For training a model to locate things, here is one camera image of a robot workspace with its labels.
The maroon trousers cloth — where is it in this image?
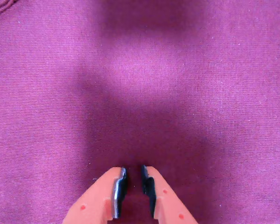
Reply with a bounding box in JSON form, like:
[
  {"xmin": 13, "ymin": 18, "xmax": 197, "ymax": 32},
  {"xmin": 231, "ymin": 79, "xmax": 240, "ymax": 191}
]
[{"xmin": 0, "ymin": 0, "xmax": 280, "ymax": 224}]

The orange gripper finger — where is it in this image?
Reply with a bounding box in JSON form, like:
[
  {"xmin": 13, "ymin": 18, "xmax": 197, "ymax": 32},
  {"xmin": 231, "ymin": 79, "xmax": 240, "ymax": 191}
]
[
  {"xmin": 140, "ymin": 164, "xmax": 199, "ymax": 224},
  {"xmin": 62, "ymin": 166, "xmax": 129, "ymax": 224}
]

